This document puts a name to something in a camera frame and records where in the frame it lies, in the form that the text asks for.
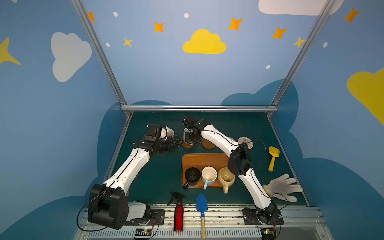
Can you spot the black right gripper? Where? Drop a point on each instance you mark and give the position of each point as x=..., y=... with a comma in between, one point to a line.
x=193, y=133

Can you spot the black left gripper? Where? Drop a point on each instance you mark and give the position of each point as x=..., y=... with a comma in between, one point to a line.
x=173, y=142

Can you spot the white speckled mug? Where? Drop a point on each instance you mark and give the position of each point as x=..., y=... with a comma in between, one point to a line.
x=188, y=138

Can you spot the purple mug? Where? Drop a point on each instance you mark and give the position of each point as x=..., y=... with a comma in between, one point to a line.
x=168, y=132

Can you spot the brown wooden round coaster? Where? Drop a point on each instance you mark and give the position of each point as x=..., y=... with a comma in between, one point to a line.
x=187, y=146

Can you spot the black mug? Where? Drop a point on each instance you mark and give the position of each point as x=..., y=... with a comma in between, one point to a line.
x=192, y=176

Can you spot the white woven round coaster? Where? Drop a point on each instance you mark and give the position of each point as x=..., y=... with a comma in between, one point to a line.
x=247, y=141

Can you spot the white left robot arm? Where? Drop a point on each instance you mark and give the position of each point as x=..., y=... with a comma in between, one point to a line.
x=108, y=204

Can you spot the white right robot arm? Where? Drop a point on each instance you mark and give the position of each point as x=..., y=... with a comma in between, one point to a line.
x=239, y=160

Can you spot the orange wooden tray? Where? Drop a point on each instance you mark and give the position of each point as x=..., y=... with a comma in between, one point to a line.
x=200, y=161

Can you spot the light blue mug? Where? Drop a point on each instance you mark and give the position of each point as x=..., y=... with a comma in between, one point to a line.
x=209, y=175

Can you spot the yellow beige mug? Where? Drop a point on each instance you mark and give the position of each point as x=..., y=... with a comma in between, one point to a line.
x=226, y=179

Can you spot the blue garden trowel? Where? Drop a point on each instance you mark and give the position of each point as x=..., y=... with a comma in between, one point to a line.
x=202, y=207

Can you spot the yellow toy shovel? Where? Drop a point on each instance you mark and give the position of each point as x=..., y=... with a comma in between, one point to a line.
x=275, y=153

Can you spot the red spray bottle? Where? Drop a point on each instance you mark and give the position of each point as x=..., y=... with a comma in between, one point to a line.
x=178, y=212

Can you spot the left circuit board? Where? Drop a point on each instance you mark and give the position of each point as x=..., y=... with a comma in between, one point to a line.
x=143, y=233

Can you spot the circuit board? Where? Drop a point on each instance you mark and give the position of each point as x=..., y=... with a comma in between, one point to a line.
x=268, y=234
x=143, y=233

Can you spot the white work glove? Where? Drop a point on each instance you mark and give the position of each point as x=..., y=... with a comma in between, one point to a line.
x=282, y=187

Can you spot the right circuit board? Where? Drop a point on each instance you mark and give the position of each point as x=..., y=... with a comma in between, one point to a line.
x=268, y=234

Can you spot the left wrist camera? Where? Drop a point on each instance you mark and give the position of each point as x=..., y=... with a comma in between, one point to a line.
x=155, y=133

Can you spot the aluminium horizontal back rail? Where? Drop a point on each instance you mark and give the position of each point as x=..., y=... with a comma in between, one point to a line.
x=147, y=108

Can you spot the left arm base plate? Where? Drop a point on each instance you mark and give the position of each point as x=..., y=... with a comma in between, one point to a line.
x=156, y=217

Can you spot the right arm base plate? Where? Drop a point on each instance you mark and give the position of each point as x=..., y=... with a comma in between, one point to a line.
x=259, y=217

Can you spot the aluminium left corner post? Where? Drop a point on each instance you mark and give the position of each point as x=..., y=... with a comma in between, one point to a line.
x=88, y=26

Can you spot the aluminium corner post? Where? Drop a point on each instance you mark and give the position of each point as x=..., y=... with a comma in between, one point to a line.
x=304, y=50
x=88, y=26

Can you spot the aluminium right corner post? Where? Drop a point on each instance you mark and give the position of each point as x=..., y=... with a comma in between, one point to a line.
x=304, y=50

